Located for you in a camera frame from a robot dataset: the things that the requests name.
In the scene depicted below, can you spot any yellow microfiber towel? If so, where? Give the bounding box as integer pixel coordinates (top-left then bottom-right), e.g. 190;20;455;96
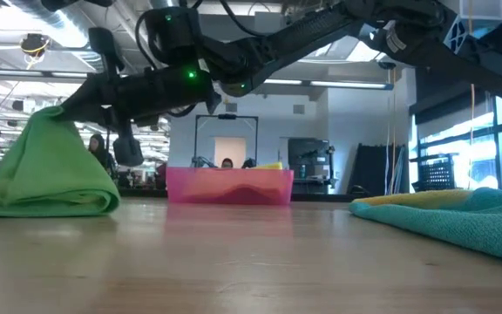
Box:
252;161;284;172
354;188;502;209

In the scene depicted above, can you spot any black gantry frame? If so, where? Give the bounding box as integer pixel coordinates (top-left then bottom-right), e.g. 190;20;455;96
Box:
193;113;260;169

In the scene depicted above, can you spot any teal microfiber towel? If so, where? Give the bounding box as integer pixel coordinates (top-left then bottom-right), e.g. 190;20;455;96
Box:
348;187;502;268

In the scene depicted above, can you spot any long ceiling light bar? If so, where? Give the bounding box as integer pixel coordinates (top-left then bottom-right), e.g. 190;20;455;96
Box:
0;67;395;92

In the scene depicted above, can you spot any yellow black ceiling cord reel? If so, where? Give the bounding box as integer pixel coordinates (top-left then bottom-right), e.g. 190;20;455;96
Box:
18;32;51;58

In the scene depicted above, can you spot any black plastic crate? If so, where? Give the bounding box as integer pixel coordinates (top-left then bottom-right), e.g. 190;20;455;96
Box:
411;154;458;195

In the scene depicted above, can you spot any pink translucent plastic bin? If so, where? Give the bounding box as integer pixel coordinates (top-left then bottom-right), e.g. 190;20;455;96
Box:
165;166;295;207

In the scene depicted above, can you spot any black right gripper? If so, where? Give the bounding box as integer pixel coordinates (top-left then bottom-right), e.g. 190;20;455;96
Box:
60;25;222;168

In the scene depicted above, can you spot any black folded panel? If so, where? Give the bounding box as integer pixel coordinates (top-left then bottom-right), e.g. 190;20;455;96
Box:
347;142;408;196

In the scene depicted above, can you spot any bright green microfiber towel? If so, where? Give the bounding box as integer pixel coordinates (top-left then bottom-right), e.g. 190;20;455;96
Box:
0;106;122;219

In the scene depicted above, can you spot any black cabinet machine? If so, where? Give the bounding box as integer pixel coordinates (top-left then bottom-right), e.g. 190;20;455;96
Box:
287;137;337;180

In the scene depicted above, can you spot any pale orange wall panel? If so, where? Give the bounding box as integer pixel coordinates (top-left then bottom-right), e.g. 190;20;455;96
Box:
214;135;248;167

